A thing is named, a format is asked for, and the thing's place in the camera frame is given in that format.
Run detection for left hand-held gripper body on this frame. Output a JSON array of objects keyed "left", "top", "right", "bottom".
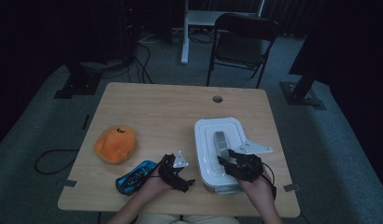
[{"left": 157, "top": 150, "right": 193, "bottom": 192}]

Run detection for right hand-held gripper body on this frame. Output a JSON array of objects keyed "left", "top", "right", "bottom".
[{"left": 226, "top": 140, "right": 274, "bottom": 184}]

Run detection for white storage box lid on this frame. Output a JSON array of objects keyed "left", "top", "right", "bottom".
[{"left": 193, "top": 117, "right": 248, "bottom": 189}]

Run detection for clear plastic storage box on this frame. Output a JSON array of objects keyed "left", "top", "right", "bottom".
[{"left": 207, "top": 180, "right": 244, "bottom": 196}]

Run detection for blue toy car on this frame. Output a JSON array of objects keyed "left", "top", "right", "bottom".
[{"left": 115, "top": 160, "right": 158, "bottom": 197}]

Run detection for orange plush toy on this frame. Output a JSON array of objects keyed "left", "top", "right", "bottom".
[{"left": 92, "top": 124, "right": 137, "bottom": 165}]

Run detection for person's left hand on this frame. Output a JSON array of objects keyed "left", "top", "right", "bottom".
[{"left": 138, "top": 169, "right": 175, "bottom": 201}]

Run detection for person's right hand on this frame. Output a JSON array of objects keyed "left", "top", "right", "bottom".
[{"left": 236, "top": 167, "right": 277, "bottom": 210}]

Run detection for person's beige pants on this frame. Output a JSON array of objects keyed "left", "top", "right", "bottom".
[{"left": 135, "top": 213, "right": 241, "bottom": 224}]

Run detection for black slanted stand with base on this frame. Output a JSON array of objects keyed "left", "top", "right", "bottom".
[{"left": 279, "top": 31, "right": 327, "bottom": 111}]

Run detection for black folding chair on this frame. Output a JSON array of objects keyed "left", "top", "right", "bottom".
[{"left": 206, "top": 12, "right": 279, "bottom": 90}]

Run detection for black stand with square base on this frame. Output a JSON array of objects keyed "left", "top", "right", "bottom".
[{"left": 53, "top": 59, "right": 104, "bottom": 100}]

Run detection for dark computer tower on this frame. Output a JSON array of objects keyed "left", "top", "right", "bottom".
[{"left": 118, "top": 0, "right": 141, "bottom": 64}]

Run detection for right hand-held gripper cable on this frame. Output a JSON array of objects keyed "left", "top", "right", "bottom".
[{"left": 260, "top": 161, "right": 278, "bottom": 201}]

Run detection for black floor cables bundle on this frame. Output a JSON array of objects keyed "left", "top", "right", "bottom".
[{"left": 127, "top": 41, "right": 155, "bottom": 85}]

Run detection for black looped floor cable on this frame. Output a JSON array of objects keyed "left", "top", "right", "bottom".
[{"left": 34, "top": 148, "right": 80, "bottom": 176}]

